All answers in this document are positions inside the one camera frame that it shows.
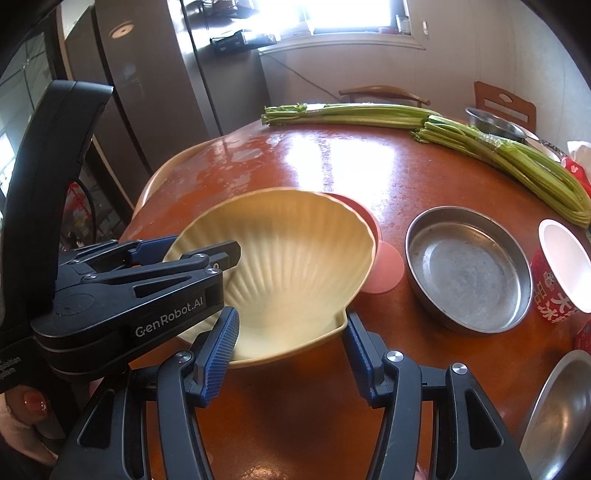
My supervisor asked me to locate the white plastic bowl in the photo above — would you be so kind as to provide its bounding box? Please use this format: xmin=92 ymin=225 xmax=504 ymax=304
xmin=574 ymin=320 xmax=591 ymax=354

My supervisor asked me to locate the white plate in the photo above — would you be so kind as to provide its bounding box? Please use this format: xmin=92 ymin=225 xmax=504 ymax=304
xmin=522 ymin=129 xmax=562 ymax=154

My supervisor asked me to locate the wooden chair with curved back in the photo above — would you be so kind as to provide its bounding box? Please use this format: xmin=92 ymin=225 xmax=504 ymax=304
xmin=338 ymin=85 xmax=431 ymax=108

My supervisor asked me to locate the cream shell-shaped plate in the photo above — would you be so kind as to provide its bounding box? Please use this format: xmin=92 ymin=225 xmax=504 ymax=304
xmin=163 ymin=188 xmax=377 ymax=370

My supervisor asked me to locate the refrigerator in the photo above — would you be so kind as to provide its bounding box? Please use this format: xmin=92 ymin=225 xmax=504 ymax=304
xmin=62 ymin=0 xmax=269 ymax=217

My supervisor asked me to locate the black storage basket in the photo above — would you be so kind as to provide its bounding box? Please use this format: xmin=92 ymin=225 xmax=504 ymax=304
xmin=210 ymin=28 xmax=278 ymax=55

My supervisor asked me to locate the red tissue pack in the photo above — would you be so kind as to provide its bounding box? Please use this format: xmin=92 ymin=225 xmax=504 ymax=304
xmin=561 ymin=141 xmax=591 ymax=182

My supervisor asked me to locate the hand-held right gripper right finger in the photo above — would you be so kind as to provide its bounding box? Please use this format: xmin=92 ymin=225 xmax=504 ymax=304
xmin=341 ymin=308 xmax=532 ymax=480

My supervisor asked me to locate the orange silicone mat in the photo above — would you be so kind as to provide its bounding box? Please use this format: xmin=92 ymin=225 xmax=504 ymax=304
xmin=330 ymin=193 xmax=407 ymax=295

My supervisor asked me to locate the wooden chair with cutout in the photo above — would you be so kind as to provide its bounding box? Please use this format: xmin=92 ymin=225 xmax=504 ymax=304
xmin=473 ymin=80 xmax=537 ymax=132

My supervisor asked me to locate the red hanging decoration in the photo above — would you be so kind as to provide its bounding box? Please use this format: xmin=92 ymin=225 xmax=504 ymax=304
xmin=65 ymin=180 xmax=100 ymax=246

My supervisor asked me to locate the green celery bundle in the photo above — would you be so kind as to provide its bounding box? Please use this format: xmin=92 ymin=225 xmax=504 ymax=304
xmin=261 ymin=102 xmax=444 ymax=128
xmin=411 ymin=115 xmax=591 ymax=227

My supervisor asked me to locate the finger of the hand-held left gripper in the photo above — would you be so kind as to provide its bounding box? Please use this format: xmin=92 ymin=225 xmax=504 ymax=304
xmin=58 ymin=234 xmax=178 ymax=278
xmin=81 ymin=239 xmax=242 ymax=302

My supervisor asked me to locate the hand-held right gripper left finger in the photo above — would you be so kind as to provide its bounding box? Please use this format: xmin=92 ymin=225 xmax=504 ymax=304
xmin=48 ymin=307 xmax=241 ymax=480

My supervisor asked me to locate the round steel plate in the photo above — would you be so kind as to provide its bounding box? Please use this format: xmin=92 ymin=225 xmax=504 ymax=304
xmin=405 ymin=206 xmax=534 ymax=334

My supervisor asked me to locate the person's left hand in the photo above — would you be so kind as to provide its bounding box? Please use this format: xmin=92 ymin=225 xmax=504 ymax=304
xmin=0 ymin=381 xmax=63 ymax=469

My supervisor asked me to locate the large steel bowl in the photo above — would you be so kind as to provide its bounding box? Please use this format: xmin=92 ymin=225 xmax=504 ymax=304
xmin=518 ymin=349 xmax=591 ymax=480

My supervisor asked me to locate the window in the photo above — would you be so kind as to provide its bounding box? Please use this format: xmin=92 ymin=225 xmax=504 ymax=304
xmin=295 ymin=0 xmax=413 ymax=42

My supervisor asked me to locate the small steel bowl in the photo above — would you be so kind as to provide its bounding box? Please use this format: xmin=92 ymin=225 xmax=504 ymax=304
xmin=465 ymin=107 xmax=527 ymax=139

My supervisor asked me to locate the red paper bowl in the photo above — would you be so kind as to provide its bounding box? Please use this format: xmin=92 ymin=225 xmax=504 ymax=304
xmin=529 ymin=219 xmax=581 ymax=325

